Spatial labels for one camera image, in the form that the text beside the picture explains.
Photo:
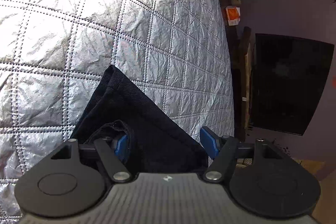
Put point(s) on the silver quilted bedspread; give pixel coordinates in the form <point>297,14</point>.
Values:
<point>92,29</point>

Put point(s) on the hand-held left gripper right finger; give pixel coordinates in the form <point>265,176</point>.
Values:
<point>210,144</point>

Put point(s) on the black flat-screen television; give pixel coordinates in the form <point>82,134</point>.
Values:
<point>288,82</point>

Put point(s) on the orange and white tissue box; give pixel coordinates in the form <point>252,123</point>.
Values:
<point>233,15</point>

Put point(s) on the navy jacket with orange panel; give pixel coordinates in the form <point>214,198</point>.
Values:
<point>147,121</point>

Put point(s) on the wooden television stand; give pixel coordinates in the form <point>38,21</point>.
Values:
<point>245,82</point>

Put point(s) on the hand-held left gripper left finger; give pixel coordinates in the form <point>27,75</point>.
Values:
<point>122,144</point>

